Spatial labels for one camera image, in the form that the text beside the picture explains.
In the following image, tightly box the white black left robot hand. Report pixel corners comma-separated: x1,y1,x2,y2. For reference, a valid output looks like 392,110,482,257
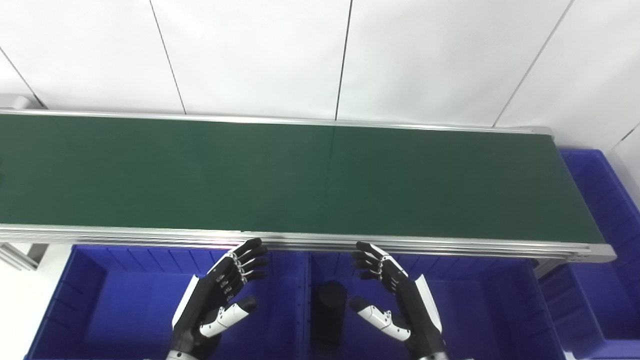
167,238,271,360

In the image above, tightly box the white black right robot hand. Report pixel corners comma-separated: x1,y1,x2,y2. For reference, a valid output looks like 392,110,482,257
348,241,448,360

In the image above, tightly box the blue plastic bin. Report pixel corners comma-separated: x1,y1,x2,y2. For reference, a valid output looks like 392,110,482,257
25,244,307,360
302,250,567,360
537,148,640,360

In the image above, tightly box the aluminium conveyor leg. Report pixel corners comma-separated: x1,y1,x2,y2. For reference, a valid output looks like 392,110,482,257
0,242,49,272
532,257,569,279

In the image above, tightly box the grey conveyor motor housing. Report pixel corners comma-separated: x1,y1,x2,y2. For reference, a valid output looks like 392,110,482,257
0,94,32,110

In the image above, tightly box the green belt conveyor aluminium frame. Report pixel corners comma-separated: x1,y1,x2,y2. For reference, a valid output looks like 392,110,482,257
0,108,617,264

